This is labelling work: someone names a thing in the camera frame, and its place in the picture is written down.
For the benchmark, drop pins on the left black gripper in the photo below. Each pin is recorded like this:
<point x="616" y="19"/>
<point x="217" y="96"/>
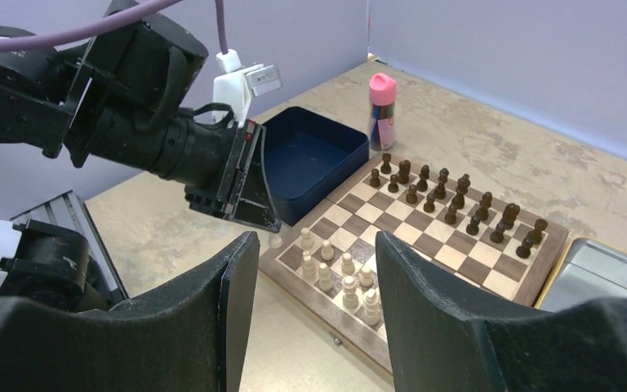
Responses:
<point x="219" y="163"/>

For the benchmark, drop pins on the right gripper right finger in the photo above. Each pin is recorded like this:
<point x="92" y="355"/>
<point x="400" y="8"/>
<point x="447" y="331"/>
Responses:
<point x="445" y="334"/>

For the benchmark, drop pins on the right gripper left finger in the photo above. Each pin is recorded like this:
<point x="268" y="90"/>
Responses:
<point x="188" y="334"/>

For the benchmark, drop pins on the white chess piece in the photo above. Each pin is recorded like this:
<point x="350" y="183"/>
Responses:
<point x="349" y="289"/>
<point x="347" y="264"/>
<point x="325" y="282"/>
<point x="307" y="241"/>
<point x="371" y="307"/>
<point x="366" y="277"/>

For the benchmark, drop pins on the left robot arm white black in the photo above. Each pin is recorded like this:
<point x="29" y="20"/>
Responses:
<point x="114" y="90"/>

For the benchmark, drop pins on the wooden chess board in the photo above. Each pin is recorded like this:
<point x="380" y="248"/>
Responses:
<point x="419" y="214"/>

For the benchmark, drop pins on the dark chess piece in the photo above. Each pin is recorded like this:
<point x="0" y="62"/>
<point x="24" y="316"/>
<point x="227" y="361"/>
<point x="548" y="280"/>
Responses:
<point x="461" y="189"/>
<point x="510" y="215"/>
<point x="536" y="234"/>
<point x="404" y="171"/>

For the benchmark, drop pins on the dark blue tin lid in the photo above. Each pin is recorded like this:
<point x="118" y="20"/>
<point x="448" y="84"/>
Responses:
<point x="307" y="156"/>

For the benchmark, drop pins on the gold metal tin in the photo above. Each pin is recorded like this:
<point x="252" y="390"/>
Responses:
<point x="587" y="270"/>

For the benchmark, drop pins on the pink capped bottle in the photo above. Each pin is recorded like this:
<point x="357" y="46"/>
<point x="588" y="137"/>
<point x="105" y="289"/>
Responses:
<point x="382" y="94"/>

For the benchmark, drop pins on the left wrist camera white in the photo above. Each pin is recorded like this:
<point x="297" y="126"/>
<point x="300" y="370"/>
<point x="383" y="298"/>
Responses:
<point x="238" y="85"/>

